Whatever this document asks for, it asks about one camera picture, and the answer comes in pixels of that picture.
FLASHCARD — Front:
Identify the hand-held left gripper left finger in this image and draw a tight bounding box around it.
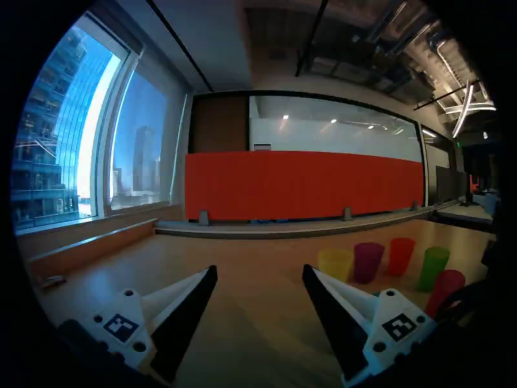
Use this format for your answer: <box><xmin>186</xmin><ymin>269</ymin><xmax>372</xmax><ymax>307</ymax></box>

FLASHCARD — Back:
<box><xmin>58</xmin><ymin>264</ymin><xmax>219</xmax><ymax>384</ymax></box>

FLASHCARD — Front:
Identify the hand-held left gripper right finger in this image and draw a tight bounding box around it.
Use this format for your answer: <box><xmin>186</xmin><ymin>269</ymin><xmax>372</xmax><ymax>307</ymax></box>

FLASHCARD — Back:
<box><xmin>301</xmin><ymin>264</ymin><xmax>439</xmax><ymax>388</ymax></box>

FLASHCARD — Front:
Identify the red plastic cup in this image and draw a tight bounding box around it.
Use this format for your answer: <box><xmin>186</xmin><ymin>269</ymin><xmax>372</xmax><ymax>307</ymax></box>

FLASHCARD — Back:
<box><xmin>424</xmin><ymin>269</ymin><xmax>467</xmax><ymax>319</ymax></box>

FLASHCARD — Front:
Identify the orange plastic cup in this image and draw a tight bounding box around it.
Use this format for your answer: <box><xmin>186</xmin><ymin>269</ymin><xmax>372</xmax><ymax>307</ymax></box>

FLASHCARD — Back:
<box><xmin>387</xmin><ymin>237</ymin><xmax>416</xmax><ymax>277</ymax></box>

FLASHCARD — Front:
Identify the green plastic cup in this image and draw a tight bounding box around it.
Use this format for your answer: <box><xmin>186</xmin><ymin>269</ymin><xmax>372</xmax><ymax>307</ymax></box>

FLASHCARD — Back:
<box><xmin>416</xmin><ymin>246</ymin><xmax>451</xmax><ymax>293</ymax></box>

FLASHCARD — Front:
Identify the purple plastic cup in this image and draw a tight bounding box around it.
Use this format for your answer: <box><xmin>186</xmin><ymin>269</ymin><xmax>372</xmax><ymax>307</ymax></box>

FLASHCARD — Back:
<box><xmin>353</xmin><ymin>242</ymin><xmax>385</xmax><ymax>285</ymax></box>

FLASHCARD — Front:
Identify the yellow plastic cup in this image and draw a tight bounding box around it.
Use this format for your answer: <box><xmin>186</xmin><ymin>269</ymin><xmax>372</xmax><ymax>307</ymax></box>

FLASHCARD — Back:
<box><xmin>317</xmin><ymin>248</ymin><xmax>354</xmax><ymax>284</ymax></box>

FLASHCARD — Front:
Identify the grey desk screen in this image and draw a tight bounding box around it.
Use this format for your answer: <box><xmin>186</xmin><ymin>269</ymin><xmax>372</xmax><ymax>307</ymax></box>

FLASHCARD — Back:
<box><xmin>434</xmin><ymin>165</ymin><xmax>469</xmax><ymax>206</ymax></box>

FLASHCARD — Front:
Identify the red desk screen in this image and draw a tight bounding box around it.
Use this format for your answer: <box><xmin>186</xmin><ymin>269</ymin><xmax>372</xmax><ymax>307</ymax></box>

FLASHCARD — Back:
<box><xmin>155</xmin><ymin>150</ymin><xmax>436</xmax><ymax>240</ymax></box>

